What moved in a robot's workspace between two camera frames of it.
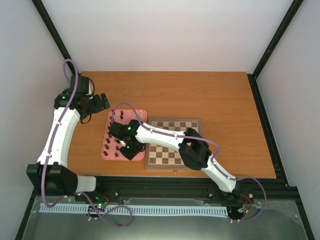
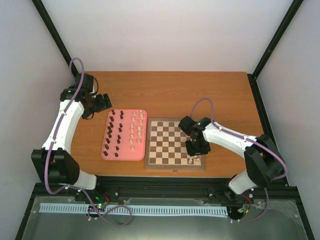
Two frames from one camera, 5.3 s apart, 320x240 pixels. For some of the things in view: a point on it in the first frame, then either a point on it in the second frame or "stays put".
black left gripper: (100, 105) stays put
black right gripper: (130, 156) → (192, 152)
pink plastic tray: (110, 149) stays put
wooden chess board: (160, 157) stays put
